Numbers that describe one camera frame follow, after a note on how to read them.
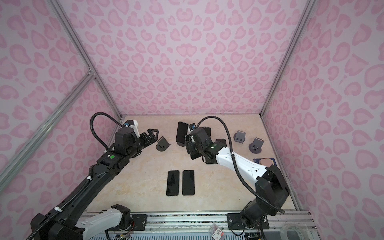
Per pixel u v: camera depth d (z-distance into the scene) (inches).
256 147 37.6
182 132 38.5
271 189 16.5
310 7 27.3
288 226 27.6
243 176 17.4
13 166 20.4
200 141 24.3
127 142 22.0
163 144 38.4
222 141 40.3
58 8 27.2
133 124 27.0
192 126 28.5
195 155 32.2
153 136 26.7
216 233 27.0
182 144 40.9
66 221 15.2
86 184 17.7
